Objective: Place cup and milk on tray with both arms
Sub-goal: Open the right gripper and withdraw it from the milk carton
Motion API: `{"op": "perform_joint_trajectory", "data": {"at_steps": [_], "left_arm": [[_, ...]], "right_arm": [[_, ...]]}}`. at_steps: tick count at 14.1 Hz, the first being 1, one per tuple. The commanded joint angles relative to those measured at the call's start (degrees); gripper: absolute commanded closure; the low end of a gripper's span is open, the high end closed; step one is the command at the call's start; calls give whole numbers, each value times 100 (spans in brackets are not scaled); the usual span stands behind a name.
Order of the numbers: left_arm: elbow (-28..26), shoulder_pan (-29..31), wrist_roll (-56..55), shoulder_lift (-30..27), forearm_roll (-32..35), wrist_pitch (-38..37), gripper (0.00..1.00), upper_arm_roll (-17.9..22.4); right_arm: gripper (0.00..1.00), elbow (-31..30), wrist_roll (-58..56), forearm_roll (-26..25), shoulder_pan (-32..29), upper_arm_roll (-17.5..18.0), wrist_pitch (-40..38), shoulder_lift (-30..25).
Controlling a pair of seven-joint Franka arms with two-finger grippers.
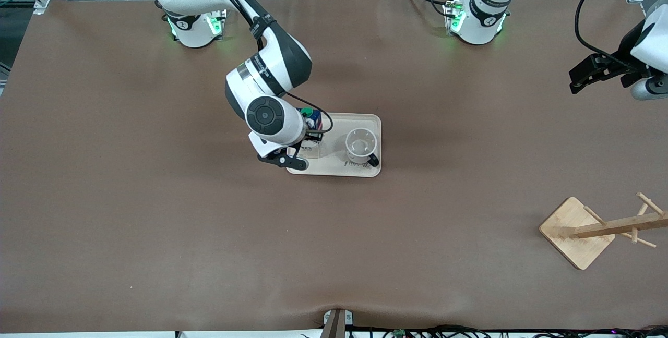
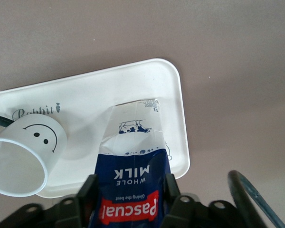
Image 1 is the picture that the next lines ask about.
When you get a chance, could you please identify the white smiley cup black handle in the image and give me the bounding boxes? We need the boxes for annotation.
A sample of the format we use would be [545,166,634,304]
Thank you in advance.
[345,128,380,167]

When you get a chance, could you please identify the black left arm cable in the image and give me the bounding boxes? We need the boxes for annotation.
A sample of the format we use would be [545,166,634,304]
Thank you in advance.
[574,0,635,61]

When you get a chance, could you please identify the wooden mug stand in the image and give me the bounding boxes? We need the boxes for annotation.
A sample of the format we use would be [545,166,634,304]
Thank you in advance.
[539,192,668,271]

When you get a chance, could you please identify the cream tray with bear print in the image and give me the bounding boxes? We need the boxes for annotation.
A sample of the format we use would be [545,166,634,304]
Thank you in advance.
[284,113,381,178]

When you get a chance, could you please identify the blue milk carton green cap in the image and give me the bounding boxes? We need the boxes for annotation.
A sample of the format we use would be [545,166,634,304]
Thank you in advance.
[299,108,323,160]

